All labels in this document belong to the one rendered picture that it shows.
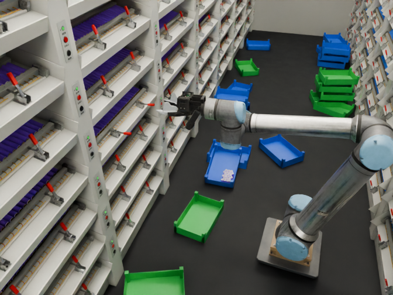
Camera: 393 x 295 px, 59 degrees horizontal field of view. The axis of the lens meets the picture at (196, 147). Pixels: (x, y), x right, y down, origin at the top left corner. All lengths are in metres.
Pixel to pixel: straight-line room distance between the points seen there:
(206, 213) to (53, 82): 1.37
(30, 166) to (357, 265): 1.71
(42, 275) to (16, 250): 0.20
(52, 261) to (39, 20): 0.82
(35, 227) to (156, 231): 1.02
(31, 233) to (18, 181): 0.20
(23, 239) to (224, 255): 1.15
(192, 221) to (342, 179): 1.05
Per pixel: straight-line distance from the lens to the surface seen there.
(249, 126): 1.57
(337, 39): 4.81
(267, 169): 2.59
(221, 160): 2.53
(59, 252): 1.43
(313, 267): 2.00
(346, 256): 2.19
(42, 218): 1.28
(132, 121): 1.68
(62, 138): 1.26
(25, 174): 1.15
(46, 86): 1.16
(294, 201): 1.81
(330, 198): 1.51
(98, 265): 1.83
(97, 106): 1.42
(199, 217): 2.20
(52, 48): 1.16
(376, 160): 1.38
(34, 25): 1.08
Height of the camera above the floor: 1.64
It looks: 37 degrees down
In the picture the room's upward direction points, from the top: straight up
